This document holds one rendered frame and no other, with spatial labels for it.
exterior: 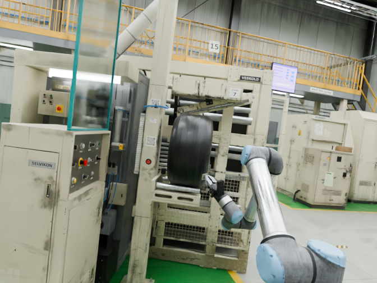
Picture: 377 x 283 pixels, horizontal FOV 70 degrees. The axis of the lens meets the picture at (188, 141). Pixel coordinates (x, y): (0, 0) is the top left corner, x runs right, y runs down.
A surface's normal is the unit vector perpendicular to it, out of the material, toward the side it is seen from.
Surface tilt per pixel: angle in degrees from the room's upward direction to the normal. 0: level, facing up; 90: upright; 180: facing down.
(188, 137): 67
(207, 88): 90
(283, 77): 90
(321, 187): 90
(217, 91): 90
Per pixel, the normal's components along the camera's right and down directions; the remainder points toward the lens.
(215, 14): 0.26, 0.08
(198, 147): -0.04, -0.12
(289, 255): 0.18, -0.72
